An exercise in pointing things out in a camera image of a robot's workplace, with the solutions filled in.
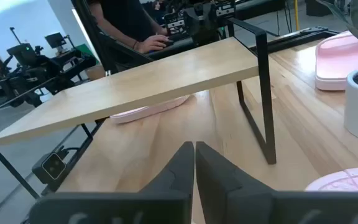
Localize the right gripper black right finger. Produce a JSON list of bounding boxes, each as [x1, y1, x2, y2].
[[195, 141, 358, 224]]

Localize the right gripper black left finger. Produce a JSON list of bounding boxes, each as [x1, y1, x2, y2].
[[29, 141, 196, 224]]

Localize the pink rubber slide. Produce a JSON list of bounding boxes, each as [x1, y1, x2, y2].
[[305, 167, 358, 192], [314, 30, 358, 91], [109, 95, 191, 124]]

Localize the dark grey desk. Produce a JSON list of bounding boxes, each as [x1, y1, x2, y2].
[[144, 34, 198, 60]]

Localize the person's hand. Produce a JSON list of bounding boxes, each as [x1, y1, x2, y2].
[[137, 34, 171, 54]]

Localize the black robot station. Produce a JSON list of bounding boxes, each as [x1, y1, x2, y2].
[[0, 27, 98, 108]]

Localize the person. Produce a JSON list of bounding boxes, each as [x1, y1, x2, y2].
[[87, 0, 172, 54]]

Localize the small black table camera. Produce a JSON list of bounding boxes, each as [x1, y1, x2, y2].
[[32, 151, 67, 185]]

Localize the wooden shelf with black frame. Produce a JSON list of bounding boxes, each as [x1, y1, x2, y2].
[[0, 17, 277, 200]]

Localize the black metal table frame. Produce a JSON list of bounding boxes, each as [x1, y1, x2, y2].
[[40, 26, 340, 195]]

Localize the thick yellow cable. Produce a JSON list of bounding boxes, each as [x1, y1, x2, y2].
[[293, 0, 300, 31]]

